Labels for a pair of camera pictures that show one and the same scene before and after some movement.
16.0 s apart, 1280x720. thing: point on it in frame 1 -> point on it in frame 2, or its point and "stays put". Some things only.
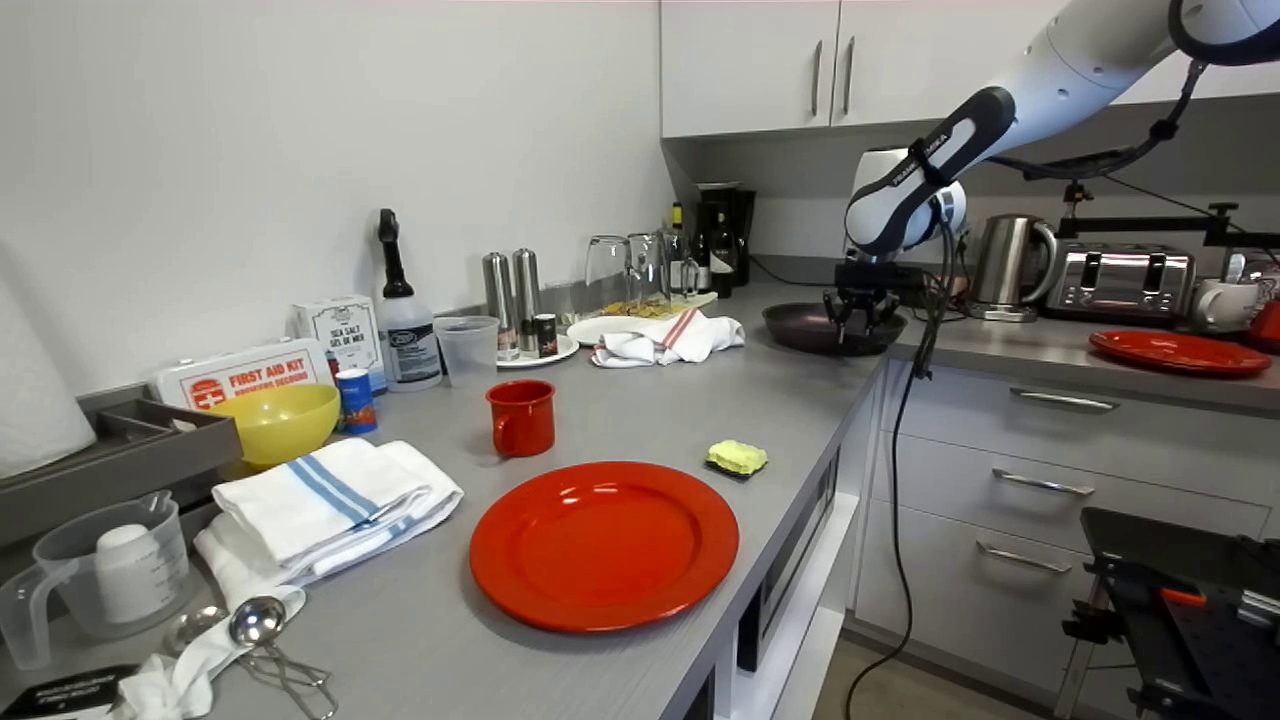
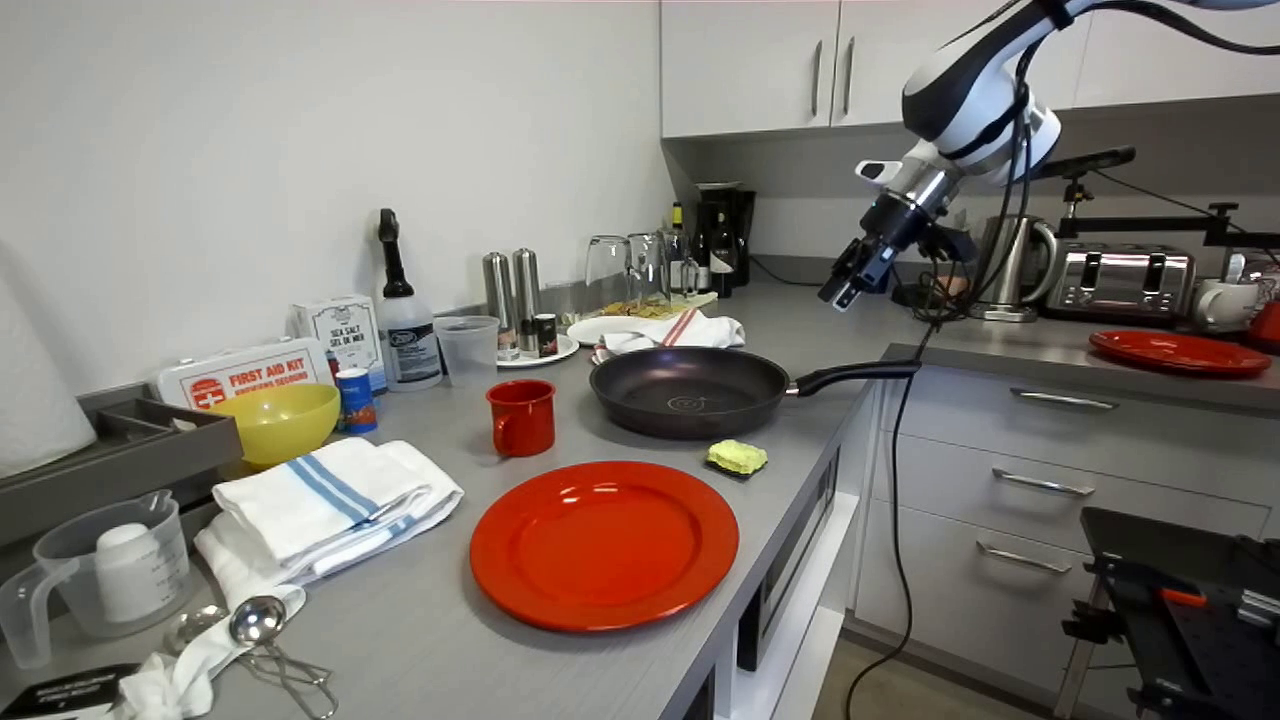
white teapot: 1231,303 stays put
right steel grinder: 526,265 stays put
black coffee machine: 726,216 stays put
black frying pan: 814,332 -> 706,393
